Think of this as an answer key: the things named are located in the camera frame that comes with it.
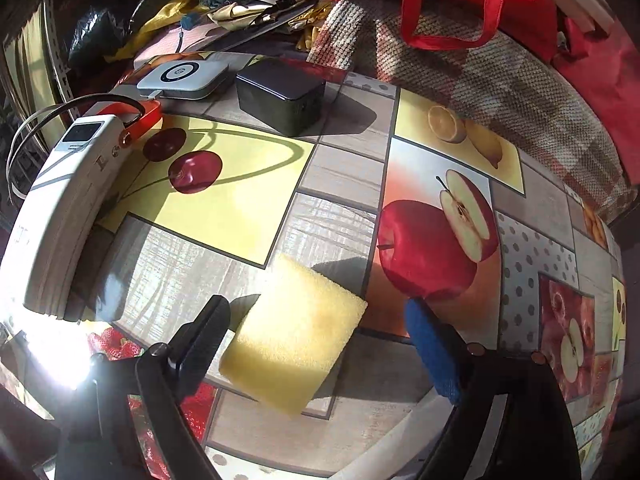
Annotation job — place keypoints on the white power strip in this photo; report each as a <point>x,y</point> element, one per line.
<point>65,210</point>

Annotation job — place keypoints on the black plastic bag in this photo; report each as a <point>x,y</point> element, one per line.
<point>95,30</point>

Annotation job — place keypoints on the plain red fabric bag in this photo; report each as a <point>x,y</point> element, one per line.
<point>605,75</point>

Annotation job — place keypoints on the plaid blanket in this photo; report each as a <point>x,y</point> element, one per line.
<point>475,85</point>

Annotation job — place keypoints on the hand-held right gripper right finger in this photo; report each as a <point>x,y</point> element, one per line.
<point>430,340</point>

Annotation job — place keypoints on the black box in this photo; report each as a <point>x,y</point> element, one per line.
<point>275,100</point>

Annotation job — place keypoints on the fruit print tablecloth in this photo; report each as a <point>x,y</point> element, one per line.
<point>340,175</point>

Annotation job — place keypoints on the yellow cloth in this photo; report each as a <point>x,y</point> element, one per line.
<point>160,17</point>

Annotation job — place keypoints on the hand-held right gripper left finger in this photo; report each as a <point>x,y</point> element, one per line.
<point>205,340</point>

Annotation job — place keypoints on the white grey charger pad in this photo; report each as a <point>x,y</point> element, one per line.
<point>185,80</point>

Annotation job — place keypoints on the metal rack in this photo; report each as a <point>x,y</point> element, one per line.
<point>52,45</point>

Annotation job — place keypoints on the plain yellow sponge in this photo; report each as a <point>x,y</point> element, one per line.
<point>295,340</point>

